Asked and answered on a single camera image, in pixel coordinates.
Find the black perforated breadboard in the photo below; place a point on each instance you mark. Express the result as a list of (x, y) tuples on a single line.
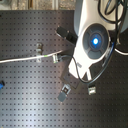
[(29, 98)]

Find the blue object at edge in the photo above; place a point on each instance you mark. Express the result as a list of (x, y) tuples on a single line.
[(1, 84)]

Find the metal cable clip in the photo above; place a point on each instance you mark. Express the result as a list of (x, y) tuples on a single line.
[(39, 50)]

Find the small grey connector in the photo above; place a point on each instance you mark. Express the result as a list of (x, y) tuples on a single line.
[(92, 90)]

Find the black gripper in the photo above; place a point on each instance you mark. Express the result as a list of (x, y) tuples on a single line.
[(67, 78)]

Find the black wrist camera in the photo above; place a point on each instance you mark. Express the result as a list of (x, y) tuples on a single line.
[(66, 34)]

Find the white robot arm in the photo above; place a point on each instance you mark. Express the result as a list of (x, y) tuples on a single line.
[(91, 41)]

